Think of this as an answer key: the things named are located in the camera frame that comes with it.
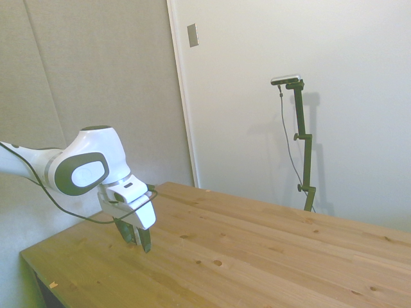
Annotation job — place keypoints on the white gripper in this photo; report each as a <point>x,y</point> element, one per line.
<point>141,213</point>

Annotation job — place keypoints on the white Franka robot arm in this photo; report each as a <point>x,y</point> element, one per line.
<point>86,150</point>

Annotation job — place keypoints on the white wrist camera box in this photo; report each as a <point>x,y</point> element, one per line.
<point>126,191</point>

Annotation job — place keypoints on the white door frame strip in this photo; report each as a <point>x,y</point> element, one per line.
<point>181,93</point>

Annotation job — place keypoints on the black camera stand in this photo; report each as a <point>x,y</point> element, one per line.
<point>304,144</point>

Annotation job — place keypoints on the grey wall switch plate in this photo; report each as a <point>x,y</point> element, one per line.
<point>192,35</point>

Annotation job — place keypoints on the silver exterior camera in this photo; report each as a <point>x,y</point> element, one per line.
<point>285,79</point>

